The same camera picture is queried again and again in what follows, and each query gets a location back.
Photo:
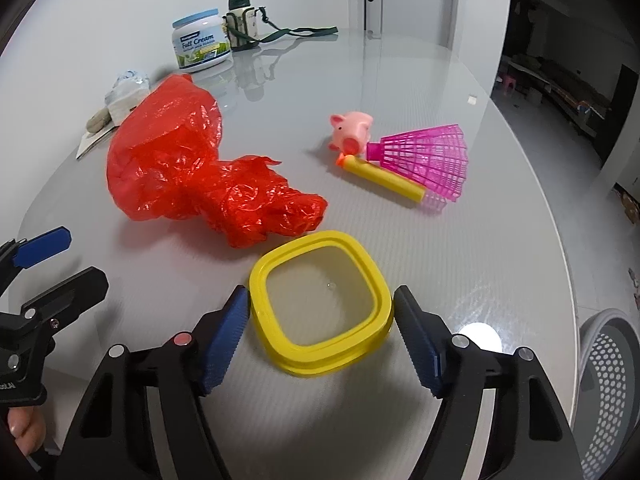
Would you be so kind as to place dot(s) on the pink pig toy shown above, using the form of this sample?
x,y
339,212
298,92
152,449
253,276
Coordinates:
x,y
355,127

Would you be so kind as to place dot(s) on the beige round stone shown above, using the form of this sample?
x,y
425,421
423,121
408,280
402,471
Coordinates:
x,y
98,120

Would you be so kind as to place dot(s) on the small white box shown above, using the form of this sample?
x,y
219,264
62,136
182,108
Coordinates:
x,y
122,109

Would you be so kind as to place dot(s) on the yellow foam dart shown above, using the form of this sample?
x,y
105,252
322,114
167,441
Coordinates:
x,y
385,180

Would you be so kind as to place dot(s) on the white blue printed tissue pack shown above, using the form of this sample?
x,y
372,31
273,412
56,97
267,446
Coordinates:
x,y
127,85

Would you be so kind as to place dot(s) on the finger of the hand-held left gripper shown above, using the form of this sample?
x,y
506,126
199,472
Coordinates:
x,y
75,292
42,247

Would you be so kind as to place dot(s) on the pink plastic shuttlecock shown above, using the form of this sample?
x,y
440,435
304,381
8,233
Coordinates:
x,y
425,160

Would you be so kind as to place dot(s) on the grey perforated basket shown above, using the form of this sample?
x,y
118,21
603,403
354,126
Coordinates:
x,y
615,360

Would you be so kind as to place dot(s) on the milk powder can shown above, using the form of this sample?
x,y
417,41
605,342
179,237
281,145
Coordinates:
x,y
200,40

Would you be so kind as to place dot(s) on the red plastic bag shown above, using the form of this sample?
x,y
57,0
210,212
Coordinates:
x,y
175,160

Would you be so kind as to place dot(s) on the pink plastic stool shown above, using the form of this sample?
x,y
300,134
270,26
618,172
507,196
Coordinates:
x,y
507,85

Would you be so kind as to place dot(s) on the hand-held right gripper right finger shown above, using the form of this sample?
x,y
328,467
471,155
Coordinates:
x,y
420,345

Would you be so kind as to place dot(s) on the person's left hand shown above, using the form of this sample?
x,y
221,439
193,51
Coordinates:
x,y
27,427

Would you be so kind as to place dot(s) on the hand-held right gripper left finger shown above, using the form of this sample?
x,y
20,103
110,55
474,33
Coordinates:
x,y
225,350

